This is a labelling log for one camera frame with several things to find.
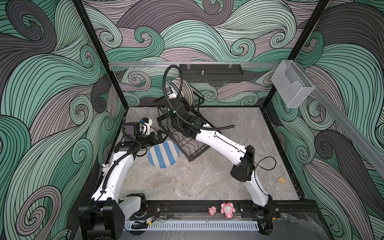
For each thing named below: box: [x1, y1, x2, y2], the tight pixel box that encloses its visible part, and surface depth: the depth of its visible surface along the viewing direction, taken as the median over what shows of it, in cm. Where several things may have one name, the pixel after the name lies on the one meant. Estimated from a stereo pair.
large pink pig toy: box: [220, 202, 236, 219], surface depth 73 cm
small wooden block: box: [277, 176, 286, 185], surface depth 83 cm
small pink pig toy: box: [208, 206, 217, 216], surface depth 73 cm
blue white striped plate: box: [148, 140, 181, 169], surface depth 95 cm
